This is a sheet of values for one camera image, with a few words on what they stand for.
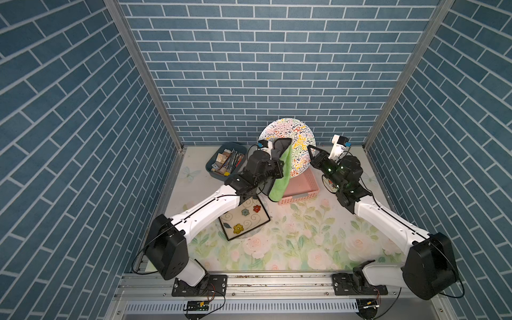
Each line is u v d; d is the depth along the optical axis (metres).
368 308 0.71
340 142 0.67
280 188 0.77
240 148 1.19
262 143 0.68
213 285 0.73
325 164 0.68
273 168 0.63
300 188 1.04
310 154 0.74
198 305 0.72
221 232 0.86
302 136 0.77
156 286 0.74
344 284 0.74
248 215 0.91
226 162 1.10
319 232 0.87
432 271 0.41
